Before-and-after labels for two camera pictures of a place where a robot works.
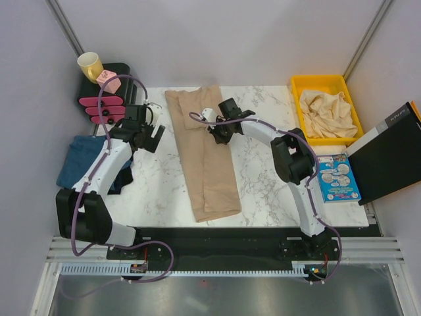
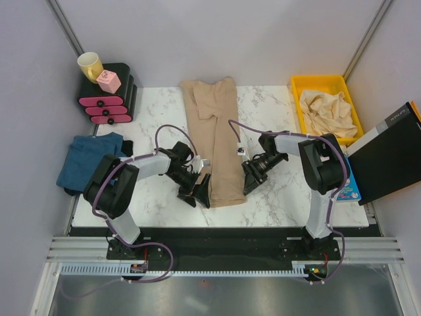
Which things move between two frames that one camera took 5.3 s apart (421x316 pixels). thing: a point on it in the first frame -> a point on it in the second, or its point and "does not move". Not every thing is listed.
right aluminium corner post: x=346 y=73 does not move
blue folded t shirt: x=80 y=155 does not move
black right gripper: x=219 y=139 -> x=253 y=178
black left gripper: x=150 y=143 -> x=200 y=191
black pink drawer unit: x=113 y=106 does not move
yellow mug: x=91 y=66 does not move
